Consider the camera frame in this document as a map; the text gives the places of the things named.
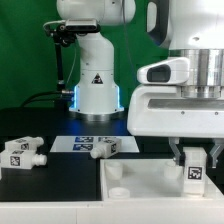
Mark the white tag sheet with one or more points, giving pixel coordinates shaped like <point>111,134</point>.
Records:
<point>87,143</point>

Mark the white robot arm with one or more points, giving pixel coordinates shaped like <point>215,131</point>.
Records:
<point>181,96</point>

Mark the white L-shaped obstacle wall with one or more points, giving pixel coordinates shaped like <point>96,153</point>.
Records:
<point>152,211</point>

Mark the white square tabletop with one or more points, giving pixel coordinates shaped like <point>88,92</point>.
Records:
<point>136,179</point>

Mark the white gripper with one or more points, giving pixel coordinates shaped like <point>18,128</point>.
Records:
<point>160,111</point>

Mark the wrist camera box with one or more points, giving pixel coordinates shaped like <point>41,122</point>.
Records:
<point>172,71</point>

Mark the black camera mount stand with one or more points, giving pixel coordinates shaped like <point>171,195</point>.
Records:
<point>61,37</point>

